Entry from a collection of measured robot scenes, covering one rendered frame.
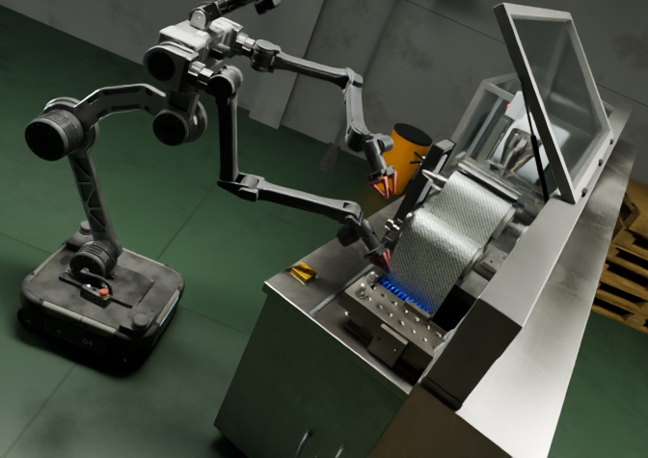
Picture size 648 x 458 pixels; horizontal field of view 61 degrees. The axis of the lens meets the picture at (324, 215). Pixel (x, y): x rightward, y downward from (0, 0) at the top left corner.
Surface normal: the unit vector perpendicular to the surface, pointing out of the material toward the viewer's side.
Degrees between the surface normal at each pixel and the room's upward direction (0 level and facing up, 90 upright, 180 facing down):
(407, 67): 90
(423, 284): 90
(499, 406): 0
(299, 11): 90
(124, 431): 0
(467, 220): 92
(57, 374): 0
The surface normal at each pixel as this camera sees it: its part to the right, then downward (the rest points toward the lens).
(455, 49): -0.16, 0.47
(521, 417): 0.36, -0.79
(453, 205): -0.53, 0.30
